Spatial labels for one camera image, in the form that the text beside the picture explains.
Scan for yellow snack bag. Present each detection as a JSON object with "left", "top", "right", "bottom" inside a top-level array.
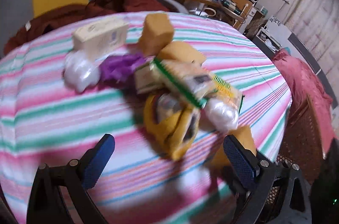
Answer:
[{"left": 144, "top": 92, "right": 200, "bottom": 161}]

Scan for upright yellow sponge block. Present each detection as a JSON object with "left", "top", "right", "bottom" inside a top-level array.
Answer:
[{"left": 138, "top": 12, "right": 174, "bottom": 57}]

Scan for wooden side desk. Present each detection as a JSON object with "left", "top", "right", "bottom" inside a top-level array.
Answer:
[{"left": 146, "top": 0, "right": 261, "bottom": 30}]

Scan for clear plastic bag bundle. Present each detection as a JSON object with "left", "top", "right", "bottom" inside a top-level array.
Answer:
[
  {"left": 64, "top": 51, "right": 101, "bottom": 93},
  {"left": 204, "top": 98, "right": 238, "bottom": 133}
]

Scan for cream cardboard box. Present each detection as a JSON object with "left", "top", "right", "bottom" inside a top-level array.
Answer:
[{"left": 72, "top": 17, "right": 129, "bottom": 61}]

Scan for green white small carton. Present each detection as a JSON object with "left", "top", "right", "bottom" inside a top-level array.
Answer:
[{"left": 134, "top": 62, "right": 164, "bottom": 94}]

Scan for purple snack packets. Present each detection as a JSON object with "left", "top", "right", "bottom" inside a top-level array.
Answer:
[{"left": 99, "top": 53, "right": 147, "bottom": 86}]

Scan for striped pink green bedspread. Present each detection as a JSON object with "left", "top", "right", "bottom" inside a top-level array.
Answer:
[{"left": 1, "top": 13, "right": 292, "bottom": 223}]

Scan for pink blanket on chair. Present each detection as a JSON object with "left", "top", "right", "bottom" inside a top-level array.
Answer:
[{"left": 272, "top": 48, "right": 337, "bottom": 185}]

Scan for cracker pack with black stripe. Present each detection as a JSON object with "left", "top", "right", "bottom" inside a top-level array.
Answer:
[{"left": 151, "top": 58, "right": 217, "bottom": 109}]

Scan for yellow sponge block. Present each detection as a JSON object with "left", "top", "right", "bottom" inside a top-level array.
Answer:
[
  {"left": 209, "top": 125, "right": 257, "bottom": 170},
  {"left": 138, "top": 12, "right": 174, "bottom": 57},
  {"left": 157, "top": 42, "right": 206, "bottom": 65}
]

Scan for yellow green cracker pack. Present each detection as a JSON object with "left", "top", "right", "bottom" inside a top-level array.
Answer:
[{"left": 208, "top": 72, "right": 244, "bottom": 113}]

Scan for dark red garment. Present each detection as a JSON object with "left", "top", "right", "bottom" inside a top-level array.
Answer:
[{"left": 2, "top": 0, "right": 170, "bottom": 55}]

